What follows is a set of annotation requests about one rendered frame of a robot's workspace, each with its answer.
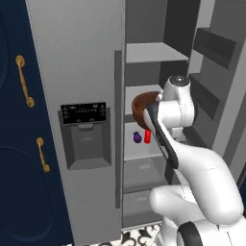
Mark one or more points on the red can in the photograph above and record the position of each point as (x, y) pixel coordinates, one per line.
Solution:
(147, 136)

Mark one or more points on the large dark grey door bin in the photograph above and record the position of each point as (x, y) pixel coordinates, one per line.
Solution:
(214, 44)

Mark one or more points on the short clear fridge drawer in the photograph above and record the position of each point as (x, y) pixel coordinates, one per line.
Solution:
(137, 203)

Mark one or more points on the grey fridge interior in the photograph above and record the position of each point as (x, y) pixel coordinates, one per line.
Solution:
(144, 25)

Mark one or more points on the brown bowl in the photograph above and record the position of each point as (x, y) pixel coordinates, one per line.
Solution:
(138, 112)

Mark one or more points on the wide grey fridge shelf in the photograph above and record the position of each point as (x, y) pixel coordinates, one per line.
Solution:
(153, 53)

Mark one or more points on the grey fridge door with dispenser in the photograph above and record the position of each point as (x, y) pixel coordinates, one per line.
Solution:
(83, 64)

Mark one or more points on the open grey fridge door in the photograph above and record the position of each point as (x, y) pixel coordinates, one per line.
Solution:
(230, 96)

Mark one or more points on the small dark grey door bin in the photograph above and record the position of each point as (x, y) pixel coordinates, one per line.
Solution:
(205, 96)

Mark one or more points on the purple eggplant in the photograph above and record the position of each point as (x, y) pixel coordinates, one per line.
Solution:
(137, 137)

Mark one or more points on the navy cupboard door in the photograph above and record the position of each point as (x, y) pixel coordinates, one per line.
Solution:
(25, 192)
(12, 64)

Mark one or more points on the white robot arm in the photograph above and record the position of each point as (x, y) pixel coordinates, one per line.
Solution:
(205, 179)

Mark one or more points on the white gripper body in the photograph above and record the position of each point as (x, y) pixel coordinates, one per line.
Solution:
(177, 134)

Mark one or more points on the tall clear fridge drawer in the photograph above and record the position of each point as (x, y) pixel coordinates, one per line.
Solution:
(144, 173)

